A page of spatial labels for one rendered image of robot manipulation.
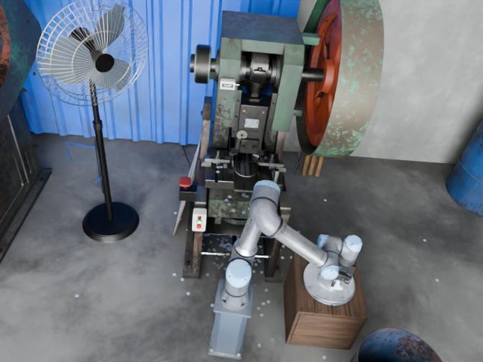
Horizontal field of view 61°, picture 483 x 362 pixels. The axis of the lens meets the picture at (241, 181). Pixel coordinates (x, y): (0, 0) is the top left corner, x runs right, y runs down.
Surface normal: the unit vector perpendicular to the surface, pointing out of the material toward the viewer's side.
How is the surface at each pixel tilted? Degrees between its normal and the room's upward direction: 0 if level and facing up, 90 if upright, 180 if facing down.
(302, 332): 90
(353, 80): 65
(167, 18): 90
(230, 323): 90
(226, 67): 90
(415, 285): 0
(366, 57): 53
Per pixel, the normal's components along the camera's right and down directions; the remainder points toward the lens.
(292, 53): 0.09, -0.07
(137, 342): 0.11, -0.75
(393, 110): 0.02, 0.65
